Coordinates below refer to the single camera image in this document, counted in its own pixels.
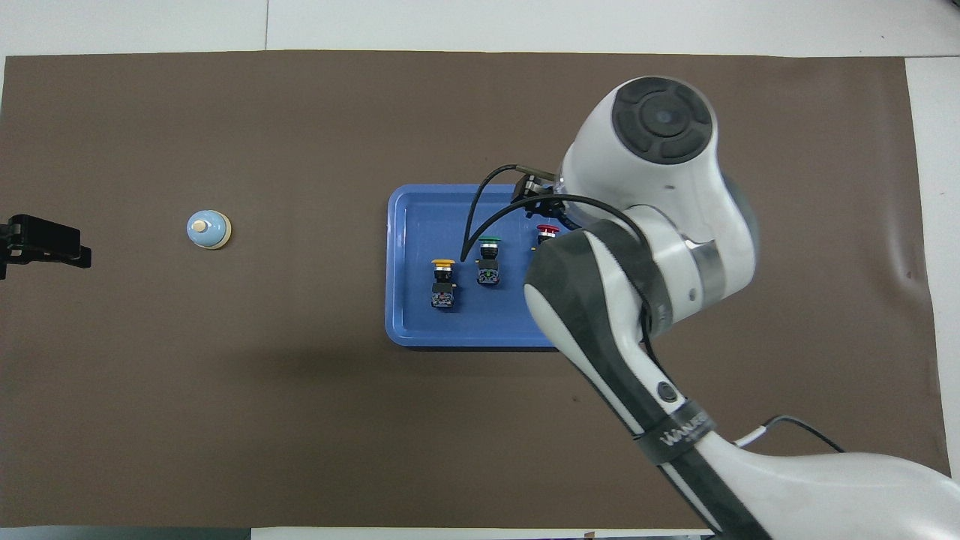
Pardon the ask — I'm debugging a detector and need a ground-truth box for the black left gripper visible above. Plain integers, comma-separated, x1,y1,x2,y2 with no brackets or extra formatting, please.
0,214,94,281

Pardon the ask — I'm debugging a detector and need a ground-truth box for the yellow push button switch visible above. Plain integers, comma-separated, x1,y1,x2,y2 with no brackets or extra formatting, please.
430,259,458,312

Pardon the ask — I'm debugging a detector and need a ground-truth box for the brown table mat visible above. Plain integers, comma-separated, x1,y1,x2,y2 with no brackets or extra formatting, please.
0,49,952,530

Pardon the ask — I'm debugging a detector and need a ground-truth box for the blue plastic tray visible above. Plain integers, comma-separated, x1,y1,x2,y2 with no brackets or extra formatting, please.
385,184,572,350

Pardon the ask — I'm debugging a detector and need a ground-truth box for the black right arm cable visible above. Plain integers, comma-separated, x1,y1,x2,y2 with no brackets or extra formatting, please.
459,164,846,455

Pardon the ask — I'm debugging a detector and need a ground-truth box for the green push button switch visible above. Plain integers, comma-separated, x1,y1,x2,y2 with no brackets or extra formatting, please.
475,235,503,289

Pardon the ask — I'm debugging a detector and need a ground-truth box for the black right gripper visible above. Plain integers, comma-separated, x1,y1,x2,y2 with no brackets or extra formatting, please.
511,173,572,227

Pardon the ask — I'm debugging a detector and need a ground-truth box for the light blue call bell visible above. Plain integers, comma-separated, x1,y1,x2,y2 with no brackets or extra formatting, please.
186,211,233,251

